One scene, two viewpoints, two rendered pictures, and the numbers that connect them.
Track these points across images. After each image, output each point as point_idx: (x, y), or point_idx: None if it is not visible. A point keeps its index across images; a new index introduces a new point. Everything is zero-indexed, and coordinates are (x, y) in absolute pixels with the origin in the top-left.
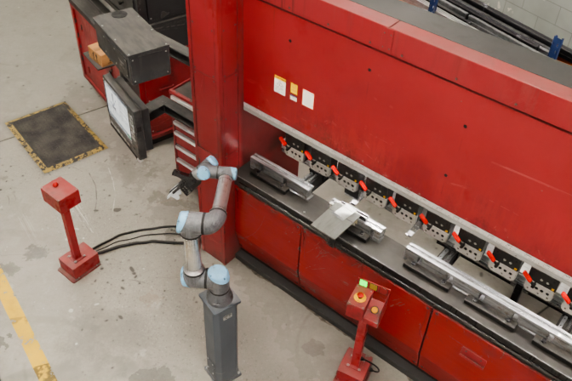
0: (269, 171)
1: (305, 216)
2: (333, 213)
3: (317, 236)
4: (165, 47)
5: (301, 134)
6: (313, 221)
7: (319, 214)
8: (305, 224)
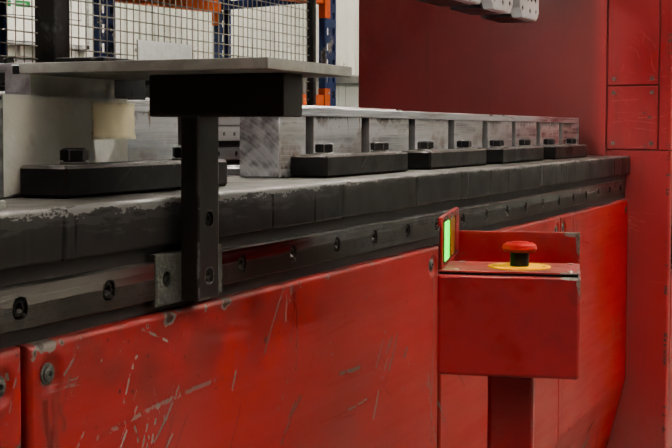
0: None
1: (41, 208)
2: (142, 58)
3: (120, 324)
4: None
5: None
6: (90, 203)
7: (15, 202)
8: (47, 297)
